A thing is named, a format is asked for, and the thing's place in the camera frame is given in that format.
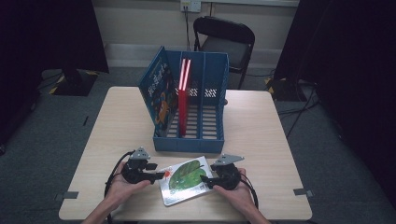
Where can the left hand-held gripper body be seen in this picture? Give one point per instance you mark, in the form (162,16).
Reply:
(135,172)

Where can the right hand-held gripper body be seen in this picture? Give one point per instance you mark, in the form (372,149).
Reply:
(229,177)

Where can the white green leaf picture book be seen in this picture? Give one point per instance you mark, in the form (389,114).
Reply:
(186,180)

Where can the red picture book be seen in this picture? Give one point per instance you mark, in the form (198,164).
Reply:
(187,74)
(181,109)

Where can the blue monster picture book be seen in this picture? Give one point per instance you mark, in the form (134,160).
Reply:
(158,90)

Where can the blue file rack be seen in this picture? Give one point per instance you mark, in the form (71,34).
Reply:
(214,68)

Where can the person's right hand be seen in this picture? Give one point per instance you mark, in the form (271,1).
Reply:
(239,197)

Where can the person's left hand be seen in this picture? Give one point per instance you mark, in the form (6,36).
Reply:
(120,191)

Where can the small dark round object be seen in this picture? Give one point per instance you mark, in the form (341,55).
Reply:
(225,102)

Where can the small black floor item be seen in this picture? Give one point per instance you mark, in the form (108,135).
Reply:
(85,120)

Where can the grey tape strip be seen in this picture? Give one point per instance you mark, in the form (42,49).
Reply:
(67,196)
(303,192)

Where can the black stand base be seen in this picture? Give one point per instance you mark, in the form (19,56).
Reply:
(73,82)
(285,90)

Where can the black folding chair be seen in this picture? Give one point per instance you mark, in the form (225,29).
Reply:
(227,46)

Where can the black curtain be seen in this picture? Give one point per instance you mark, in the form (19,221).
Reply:
(46,31)
(342,46)

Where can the white wall socket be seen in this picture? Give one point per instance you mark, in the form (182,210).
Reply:
(190,5)

